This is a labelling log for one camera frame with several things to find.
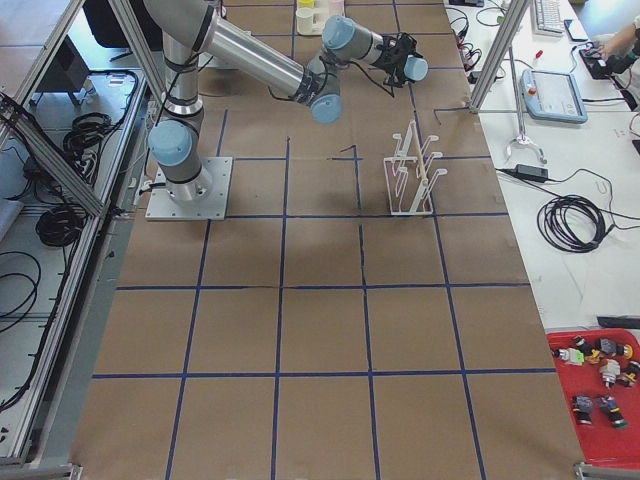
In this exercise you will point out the light blue ikea cup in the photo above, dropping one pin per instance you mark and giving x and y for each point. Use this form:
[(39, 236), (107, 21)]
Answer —
[(415, 68)]

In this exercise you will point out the pink ikea cup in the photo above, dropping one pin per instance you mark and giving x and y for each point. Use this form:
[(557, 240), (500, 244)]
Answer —
[(335, 7)]

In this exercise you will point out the person hand at desk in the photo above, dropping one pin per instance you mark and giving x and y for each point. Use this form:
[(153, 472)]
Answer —
[(608, 48)]

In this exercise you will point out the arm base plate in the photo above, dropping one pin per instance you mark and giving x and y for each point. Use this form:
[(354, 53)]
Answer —
[(206, 197)]

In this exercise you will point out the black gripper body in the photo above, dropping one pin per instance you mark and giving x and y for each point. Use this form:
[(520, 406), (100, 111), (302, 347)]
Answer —
[(390, 53)]

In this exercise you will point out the cream plastic tray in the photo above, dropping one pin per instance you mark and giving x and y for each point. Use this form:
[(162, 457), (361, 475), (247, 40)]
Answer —
[(320, 4)]

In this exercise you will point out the white computer keyboard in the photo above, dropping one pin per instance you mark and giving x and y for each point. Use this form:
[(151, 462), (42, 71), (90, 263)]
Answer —
[(546, 18)]

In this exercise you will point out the red parts tray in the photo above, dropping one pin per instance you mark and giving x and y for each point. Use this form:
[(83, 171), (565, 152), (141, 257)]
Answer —
[(599, 374)]

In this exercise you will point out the white wire cup rack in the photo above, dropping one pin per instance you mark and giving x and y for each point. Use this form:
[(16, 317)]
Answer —
[(409, 174)]

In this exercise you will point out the cream white ikea cup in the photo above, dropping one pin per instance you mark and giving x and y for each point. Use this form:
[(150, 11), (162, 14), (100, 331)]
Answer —
[(310, 21)]

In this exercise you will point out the black smartphone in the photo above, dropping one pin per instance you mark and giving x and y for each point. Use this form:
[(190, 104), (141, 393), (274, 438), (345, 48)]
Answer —
[(575, 30)]

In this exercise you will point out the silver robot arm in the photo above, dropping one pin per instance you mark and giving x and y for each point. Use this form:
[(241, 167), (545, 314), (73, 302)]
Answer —
[(191, 28)]

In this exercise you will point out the black power adapter brick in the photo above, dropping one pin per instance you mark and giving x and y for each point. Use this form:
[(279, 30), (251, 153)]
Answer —
[(531, 173)]

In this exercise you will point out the green-handled reacher grabber tool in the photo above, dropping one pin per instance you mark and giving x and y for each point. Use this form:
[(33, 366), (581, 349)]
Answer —
[(521, 140)]

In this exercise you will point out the blue teach pendant tablet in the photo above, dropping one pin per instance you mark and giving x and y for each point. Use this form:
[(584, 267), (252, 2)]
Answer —
[(552, 96)]

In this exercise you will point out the aluminium frame post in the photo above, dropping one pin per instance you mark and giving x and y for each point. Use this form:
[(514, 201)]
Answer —
[(494, 58)]

